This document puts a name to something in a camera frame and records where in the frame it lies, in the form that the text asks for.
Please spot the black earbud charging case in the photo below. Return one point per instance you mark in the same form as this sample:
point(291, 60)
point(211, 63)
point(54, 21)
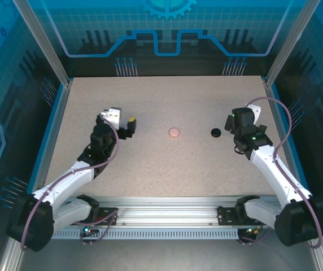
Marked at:
point(215, 132)

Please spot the pink earbud charging case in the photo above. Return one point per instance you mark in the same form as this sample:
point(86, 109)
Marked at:
point(174, 131)

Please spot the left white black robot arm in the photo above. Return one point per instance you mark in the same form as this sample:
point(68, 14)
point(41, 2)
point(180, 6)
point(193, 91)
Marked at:
point(65, 180)

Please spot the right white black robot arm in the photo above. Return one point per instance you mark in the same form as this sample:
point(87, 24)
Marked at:
point(268, 169)

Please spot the small LED circuit board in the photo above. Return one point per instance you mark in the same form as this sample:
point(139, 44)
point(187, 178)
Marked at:
point(252, 232)
point(89, 231)

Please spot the grey metal sheet panel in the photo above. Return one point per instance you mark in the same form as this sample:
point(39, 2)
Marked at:
point(164, 257)

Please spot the aluminium side rail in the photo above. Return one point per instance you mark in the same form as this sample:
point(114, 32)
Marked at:
point(271, 101)
point(62, 101)

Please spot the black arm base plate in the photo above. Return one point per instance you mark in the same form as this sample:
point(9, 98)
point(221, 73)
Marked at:
point(226, 216)
point(108, 214)

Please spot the aluminium frame post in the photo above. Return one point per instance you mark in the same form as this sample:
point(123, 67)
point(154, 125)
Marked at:
point(43, 42)
point(291, 42)

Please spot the aluminium front rail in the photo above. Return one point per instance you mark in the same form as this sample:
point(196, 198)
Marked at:
point(164, 211)

